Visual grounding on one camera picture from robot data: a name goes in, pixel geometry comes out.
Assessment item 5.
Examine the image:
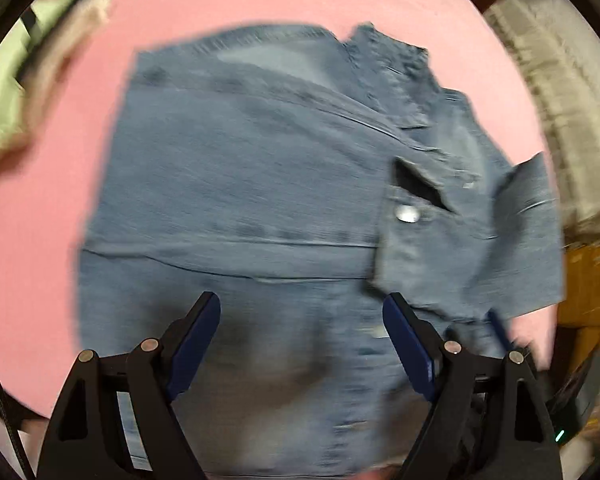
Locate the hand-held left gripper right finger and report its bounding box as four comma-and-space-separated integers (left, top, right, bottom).
382, 292, 564, 480

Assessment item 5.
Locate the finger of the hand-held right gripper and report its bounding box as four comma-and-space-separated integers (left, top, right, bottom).
486, 310, 516, 356

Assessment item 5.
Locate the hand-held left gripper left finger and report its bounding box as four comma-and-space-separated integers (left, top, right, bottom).
36, 291, 221, 480

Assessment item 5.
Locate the blue denim jacket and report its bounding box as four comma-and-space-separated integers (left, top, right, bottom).
72, 22, 567, 478

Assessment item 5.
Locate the yellow brown box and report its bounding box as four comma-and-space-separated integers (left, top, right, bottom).
555, 239, 600, 363

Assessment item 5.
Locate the beige curtain fabric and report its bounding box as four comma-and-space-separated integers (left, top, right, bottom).
482, 0, 600, 241

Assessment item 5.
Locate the light green garment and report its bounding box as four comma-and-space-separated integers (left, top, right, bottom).
0, 0, 88, 166

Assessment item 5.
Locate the pink bed sheet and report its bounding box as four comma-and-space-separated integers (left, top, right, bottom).
0, 0, 561, 480

